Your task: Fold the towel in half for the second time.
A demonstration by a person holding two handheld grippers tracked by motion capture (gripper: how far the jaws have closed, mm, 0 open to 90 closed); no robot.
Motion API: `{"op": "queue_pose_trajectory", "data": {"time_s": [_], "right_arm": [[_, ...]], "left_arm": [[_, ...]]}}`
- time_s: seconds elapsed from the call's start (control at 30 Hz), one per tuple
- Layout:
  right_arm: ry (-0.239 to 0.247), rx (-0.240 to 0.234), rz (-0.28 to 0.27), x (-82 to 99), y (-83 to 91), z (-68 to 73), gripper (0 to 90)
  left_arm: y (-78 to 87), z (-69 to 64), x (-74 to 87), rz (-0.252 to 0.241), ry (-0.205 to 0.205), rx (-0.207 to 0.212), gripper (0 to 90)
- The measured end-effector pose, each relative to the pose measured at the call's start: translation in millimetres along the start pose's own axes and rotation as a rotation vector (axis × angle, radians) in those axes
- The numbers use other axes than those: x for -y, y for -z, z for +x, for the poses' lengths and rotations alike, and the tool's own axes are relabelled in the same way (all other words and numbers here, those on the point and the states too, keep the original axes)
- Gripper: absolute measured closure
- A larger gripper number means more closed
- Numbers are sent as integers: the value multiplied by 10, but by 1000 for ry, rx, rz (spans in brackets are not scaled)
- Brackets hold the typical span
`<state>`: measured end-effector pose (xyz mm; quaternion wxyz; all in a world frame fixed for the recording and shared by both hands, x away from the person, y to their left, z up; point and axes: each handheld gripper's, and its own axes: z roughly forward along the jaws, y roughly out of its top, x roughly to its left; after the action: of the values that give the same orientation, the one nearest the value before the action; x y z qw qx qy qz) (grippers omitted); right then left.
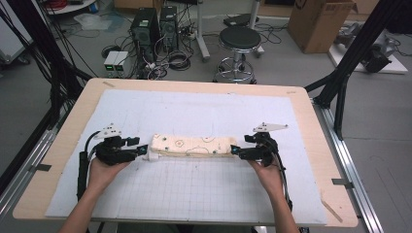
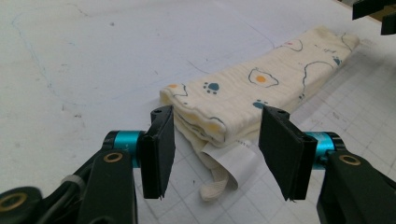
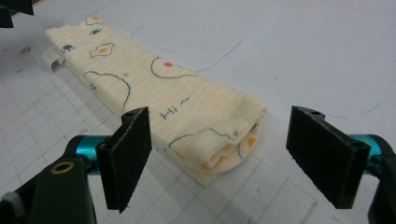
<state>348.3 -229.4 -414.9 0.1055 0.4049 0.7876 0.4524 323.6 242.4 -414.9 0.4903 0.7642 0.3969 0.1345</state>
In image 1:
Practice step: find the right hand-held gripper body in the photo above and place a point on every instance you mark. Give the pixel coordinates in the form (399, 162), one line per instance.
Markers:
(260, 150)

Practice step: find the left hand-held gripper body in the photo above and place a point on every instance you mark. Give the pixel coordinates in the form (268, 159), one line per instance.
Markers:
(113, 152)

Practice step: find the cream towel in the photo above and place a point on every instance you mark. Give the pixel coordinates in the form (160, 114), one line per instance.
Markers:
(194, 146)

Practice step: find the person's left hand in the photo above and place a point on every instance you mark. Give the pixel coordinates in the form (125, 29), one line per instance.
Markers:
(103, 176)

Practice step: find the person's right hand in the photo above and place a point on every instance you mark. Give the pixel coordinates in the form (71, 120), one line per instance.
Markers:
(267, 176)

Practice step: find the white foam mat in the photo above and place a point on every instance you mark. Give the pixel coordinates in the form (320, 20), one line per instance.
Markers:
(194, 110)

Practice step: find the grey tape strip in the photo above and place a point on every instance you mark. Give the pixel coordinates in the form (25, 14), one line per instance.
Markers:
(342, 182)
(41, 167)

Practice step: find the white power supply unit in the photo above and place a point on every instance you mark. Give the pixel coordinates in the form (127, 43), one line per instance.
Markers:
(110, 61)
(121, 61)

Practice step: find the thin wooden stick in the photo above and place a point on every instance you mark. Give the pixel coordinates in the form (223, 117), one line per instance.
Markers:
(331, 209)

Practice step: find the black round stool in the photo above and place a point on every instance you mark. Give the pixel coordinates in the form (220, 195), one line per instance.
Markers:
(239, 39)

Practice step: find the large black computer tower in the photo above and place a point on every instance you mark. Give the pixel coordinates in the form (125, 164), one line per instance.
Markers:
(144, 32)

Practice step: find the white table leg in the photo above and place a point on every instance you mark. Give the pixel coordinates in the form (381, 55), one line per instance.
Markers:
(201, 35)
(256, 13)

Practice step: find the slim black computer tower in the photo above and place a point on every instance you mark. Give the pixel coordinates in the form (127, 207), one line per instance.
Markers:
(169, 29)

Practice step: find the flat black box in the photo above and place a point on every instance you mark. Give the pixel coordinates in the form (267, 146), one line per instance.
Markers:
(238, 20)

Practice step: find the clear plastic bag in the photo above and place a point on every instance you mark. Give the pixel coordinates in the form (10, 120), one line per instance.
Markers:
(92, 21)

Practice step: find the cardboard box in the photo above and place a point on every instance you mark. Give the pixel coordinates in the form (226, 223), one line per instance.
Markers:
(317, 26)

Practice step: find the round white table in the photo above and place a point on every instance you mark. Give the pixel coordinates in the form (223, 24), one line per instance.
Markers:
(71, 7)

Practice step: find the grey machine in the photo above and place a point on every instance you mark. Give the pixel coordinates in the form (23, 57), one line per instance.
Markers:
(377, 55)

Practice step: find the white cabinet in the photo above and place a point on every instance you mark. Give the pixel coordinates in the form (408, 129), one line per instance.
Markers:
(11, 35)

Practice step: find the white floor board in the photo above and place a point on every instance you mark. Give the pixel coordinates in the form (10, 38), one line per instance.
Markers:
(396, 67)

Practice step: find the aluminium rail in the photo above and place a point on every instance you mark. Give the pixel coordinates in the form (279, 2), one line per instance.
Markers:
(350, 168)
(22, 174)

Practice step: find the black metal frame strut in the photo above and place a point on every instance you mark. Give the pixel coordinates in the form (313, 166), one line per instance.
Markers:
(353, 55)

